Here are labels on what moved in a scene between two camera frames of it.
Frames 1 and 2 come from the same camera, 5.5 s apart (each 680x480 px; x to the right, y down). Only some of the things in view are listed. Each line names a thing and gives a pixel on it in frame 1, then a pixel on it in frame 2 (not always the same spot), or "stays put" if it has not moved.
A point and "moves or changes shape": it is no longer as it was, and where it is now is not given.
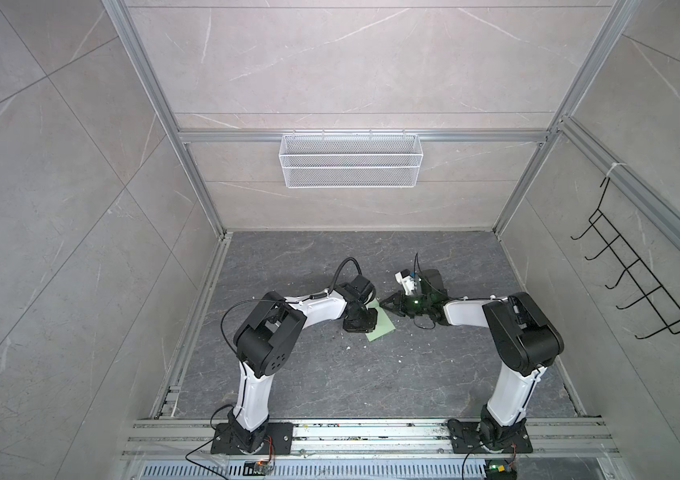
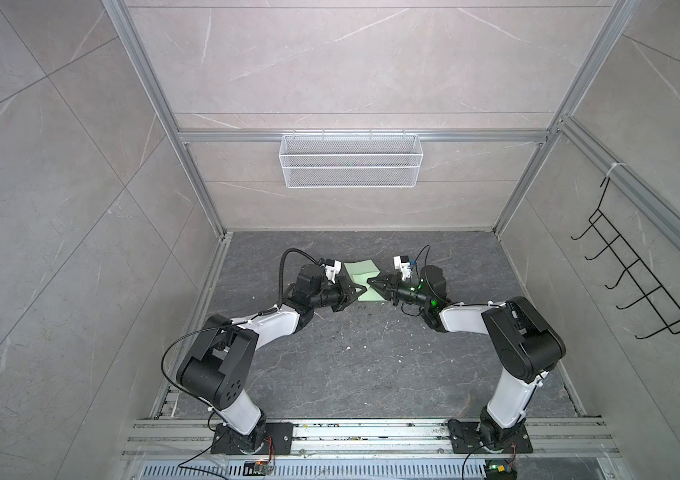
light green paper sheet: (383, 327) moves or changes shape
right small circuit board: (500, 470) stays put
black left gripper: (369, 328) -> (347, 285)
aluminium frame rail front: (162, 438) stays put
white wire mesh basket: (350, 161) stays put
